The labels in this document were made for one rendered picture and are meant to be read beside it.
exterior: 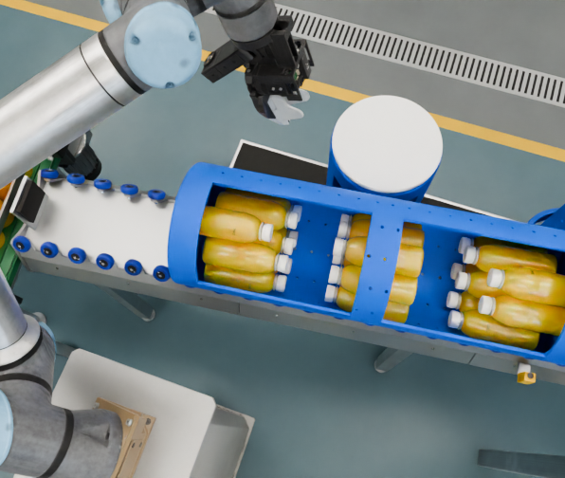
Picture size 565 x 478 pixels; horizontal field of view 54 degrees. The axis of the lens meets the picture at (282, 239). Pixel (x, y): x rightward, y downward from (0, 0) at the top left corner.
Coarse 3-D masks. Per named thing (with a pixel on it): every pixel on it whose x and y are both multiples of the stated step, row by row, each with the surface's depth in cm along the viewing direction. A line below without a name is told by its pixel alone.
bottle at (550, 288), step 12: (504, 276) 116; (516, 276) 114; (528, 276) 114; (540, 276) 114; (552, 276) 114; (564, 276) 115; (504, 288) 116; (516, 288) 114; (528, 288) 114; (540, 288) 113; (552, 288) 113; (564, 288) 113; (528, 300) 116; (540, 300) 114; (552, 300) 114; (564, 300) 113
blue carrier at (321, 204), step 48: (192, 192) 116; (288, 192) 117; (336, 192) 119; (192, 240) 115; (384, 240) 111; (432, 240) 135; (528, 240) 112; (288, 288) 134; (384, 288) 111; (432, 288) 136; (432, 336) 119
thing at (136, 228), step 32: (64, 192) 151; (96, 192) 151; (64, 224) 148; (96, 224) 148; (128, 224) 147; (160, 224) 147; (96, 256) 145; (128, 256) 144; (160, 256) 144; (128, 288) 149; (160, 288) 146; (288, 320) 144; (416, 352) 142; (448, 352) 139
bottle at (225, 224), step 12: (204, 216) 121; (216, 216) 120; (228, 216) 120; (240, 216) 120; (252, 216) 121; (204, 228) 121; (216, 228) 120; (228, 228) 120; (240, 228) 120; (252, 228) 120; (240, 240) 121; (252, 240) 121
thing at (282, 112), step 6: (270, 96) 85; (276, 96) 85; (270, 102) 86; (276, 102) 86; (282, 102) 86; (276, 108) 88; (282, 108) 87; (288, 108) 87; (294, 108) 87; (276, 114) 89; (282, 114) 89; (288, 114) 88; (294, 114) 88; (300, 114) 87; (276, 120) 90; (282, 120) 90
